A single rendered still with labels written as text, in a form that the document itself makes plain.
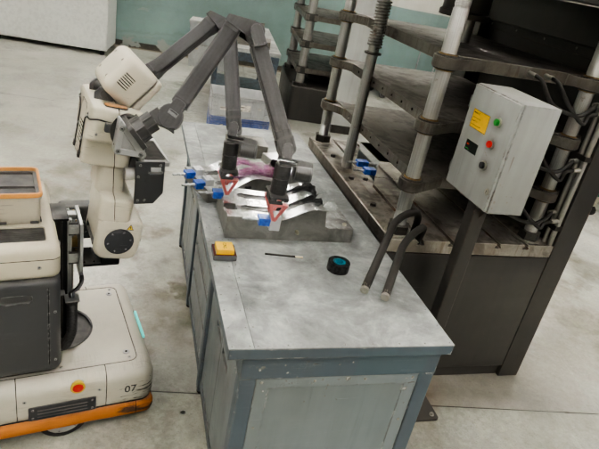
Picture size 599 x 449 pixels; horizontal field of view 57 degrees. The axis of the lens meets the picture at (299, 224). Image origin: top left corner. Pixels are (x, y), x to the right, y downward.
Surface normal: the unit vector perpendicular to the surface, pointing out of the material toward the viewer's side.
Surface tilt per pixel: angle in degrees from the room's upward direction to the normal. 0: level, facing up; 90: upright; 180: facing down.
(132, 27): 90
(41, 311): 90
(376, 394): 90
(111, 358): 0
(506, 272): 90
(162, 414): 0
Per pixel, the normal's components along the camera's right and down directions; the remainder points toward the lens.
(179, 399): 0.18, -0.88
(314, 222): 0.25, 0.47
